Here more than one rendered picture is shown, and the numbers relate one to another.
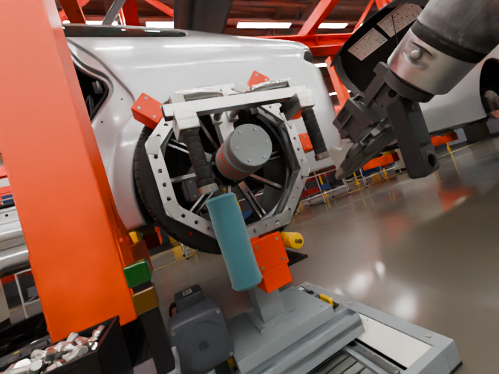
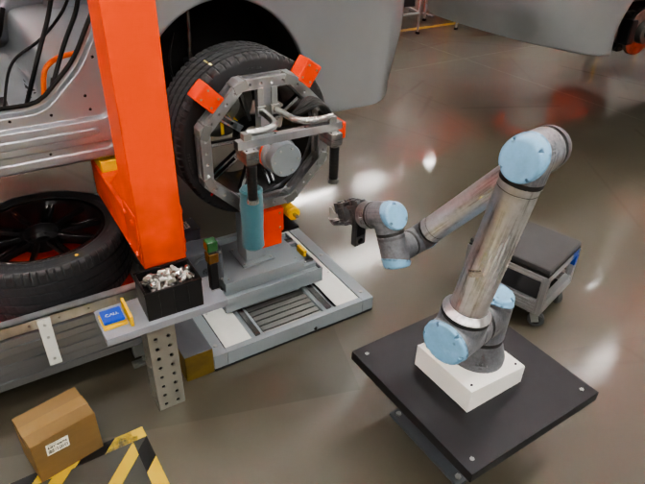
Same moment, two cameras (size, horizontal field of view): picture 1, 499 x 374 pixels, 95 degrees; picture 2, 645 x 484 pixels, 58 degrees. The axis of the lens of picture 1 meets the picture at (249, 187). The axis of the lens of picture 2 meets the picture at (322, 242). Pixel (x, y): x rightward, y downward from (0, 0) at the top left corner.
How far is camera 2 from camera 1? 1.69 m
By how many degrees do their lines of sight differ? 37
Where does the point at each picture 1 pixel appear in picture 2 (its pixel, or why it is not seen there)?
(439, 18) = (367, 217)
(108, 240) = (178, 212)
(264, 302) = not seen: hidden behind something
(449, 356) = (365, 304)
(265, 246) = (269, 217)
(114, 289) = (177, 240)
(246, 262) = (258, 235)
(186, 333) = (196, 262)
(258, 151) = (289, 165)
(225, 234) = (250, 217)
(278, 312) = (259, 255)
